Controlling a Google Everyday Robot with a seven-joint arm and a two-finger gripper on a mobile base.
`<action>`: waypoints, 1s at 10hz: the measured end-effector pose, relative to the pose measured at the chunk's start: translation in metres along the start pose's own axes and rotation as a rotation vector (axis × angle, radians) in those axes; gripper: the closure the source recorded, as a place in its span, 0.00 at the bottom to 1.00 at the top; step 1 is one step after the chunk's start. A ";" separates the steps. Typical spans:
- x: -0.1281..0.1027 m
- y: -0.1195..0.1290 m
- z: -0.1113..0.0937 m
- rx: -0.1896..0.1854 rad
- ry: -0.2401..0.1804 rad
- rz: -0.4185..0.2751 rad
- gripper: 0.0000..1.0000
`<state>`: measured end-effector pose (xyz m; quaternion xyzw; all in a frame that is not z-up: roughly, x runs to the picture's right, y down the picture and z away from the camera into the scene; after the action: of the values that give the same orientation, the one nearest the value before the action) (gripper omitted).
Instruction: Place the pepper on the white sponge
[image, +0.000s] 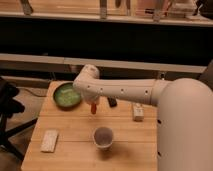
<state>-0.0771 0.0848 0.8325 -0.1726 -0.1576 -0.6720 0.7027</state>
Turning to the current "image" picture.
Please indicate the small black object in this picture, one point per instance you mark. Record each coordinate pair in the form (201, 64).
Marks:
(112, 102)

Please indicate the green bowl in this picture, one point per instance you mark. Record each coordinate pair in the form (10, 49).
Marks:
(65, 96)

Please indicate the dark cabinet right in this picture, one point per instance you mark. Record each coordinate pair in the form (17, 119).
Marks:
(207, 76)

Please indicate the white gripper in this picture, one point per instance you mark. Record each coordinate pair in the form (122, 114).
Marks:
(91, 98)

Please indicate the white sponge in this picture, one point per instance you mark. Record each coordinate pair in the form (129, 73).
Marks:
(49, 141)

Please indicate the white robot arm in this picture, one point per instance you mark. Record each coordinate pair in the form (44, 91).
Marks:
(184, 115)

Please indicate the small white box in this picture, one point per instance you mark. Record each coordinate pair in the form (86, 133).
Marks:
(138, 114)

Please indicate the black chair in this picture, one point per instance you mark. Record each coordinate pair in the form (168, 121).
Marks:
(8, 107)

